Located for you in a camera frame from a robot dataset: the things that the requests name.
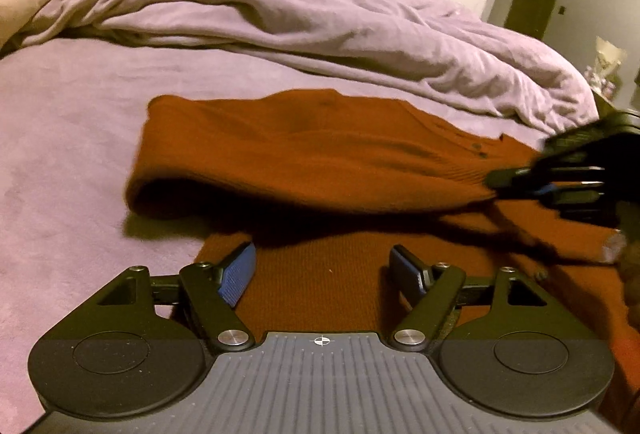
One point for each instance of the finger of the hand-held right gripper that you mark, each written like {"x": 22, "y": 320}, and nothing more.
{"x": 565, "y": 199}
{"x": 520, "y": 175}

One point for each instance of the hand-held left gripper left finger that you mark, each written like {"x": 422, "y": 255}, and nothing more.
{"x": 239, "y": 273}

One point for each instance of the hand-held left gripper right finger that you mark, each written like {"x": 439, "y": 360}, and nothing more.
{"x": 404, "y": 266}

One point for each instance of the rust brown knit sweater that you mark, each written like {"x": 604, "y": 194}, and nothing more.
{"x": 325, "y": 154}

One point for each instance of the purple bed sheet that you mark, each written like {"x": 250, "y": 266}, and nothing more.
{"x": 65, "y": 139}

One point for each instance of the crumpled purple blanket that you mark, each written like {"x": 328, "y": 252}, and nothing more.
{"x": 310, "y": 24}

